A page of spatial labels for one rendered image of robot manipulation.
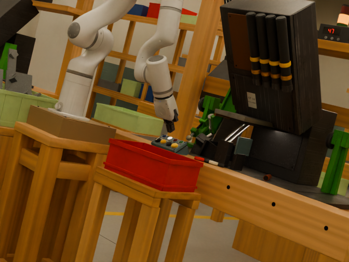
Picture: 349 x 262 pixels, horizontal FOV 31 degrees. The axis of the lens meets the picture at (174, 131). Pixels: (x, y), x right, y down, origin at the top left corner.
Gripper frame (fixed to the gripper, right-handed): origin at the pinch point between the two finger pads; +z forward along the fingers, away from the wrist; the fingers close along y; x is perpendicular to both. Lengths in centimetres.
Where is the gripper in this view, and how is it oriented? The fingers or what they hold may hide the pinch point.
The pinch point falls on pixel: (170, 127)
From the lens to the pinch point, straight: 266.9
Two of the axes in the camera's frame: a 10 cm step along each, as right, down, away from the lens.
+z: 1.8, 8.6, 4.8
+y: 7.0, 2.3, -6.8
